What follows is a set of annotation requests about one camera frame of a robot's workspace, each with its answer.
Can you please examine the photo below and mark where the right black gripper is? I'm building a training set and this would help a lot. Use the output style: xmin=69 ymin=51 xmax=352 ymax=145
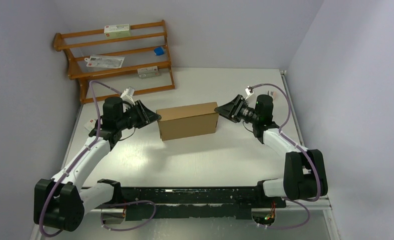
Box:
xmin=215 ymin=95 xmax=259 ymax=124

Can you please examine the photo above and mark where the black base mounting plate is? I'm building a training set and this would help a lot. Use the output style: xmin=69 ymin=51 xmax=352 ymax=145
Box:
xmin=99 ymin=186 xmax=286 ymax=221

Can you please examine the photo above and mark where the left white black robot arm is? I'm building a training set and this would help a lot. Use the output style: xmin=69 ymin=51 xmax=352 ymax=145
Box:
xmin=33 ymin=96 xmax=161 ymax=232

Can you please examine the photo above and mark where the clear plastic package on shelf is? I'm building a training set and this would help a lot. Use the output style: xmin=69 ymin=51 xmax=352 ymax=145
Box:
xmin=84 ymin=55 xmax=125 ymax=69

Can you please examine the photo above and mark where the orange wooden shelf rack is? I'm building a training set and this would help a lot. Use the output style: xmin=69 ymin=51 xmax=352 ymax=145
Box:
xmin=53 ymin=20 xmax=176 ymax=104

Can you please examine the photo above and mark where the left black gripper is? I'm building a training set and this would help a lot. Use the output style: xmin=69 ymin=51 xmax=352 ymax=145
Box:
xmin=117 ymin=100 xmax=160 ymax=130

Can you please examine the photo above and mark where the aluminium frame rail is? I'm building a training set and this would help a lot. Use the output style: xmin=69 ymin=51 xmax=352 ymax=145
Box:
xmin=29 ymin=187 xmax=341 ymax=240

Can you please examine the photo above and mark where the white box lower shelf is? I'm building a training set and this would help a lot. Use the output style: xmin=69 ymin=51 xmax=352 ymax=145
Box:
xmin=137 ymin=66 xmax=160 ymax=79

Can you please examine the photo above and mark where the brown cardboard box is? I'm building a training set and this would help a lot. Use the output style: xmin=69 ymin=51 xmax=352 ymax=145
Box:
xmin=156 ymin=102 xmax=219 ymax=141

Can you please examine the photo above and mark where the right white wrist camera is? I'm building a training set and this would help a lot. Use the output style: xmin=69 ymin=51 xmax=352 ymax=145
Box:
xmin=245 ymin=86 xmax=254 ymax=100

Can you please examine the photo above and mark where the white green box top shelf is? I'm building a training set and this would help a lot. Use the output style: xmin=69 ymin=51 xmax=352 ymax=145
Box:
xmin=104 ymin=24 xmax=131 ymax=39

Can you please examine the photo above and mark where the white green box on table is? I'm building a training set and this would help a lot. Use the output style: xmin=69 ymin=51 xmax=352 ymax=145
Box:
xmin=84 ymin=119 xmax=101 ymax=132

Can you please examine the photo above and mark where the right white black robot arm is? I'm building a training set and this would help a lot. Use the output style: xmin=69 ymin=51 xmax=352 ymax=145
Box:
xmin=215 ymin=94 xmax=328 ymax=207

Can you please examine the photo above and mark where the small blue object on shelf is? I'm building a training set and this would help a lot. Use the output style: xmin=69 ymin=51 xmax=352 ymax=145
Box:
xmin=154 ymin=46 xmax=165 ymax=56

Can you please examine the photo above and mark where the small pink white object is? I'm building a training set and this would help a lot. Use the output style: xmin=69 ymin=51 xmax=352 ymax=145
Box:
xmin=267 ymin=90 xmax=277 ymax=100

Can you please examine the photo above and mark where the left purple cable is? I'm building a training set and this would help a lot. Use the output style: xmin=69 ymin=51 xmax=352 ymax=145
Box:
xmin=38 ymin=80 xmax=157 ymax=238

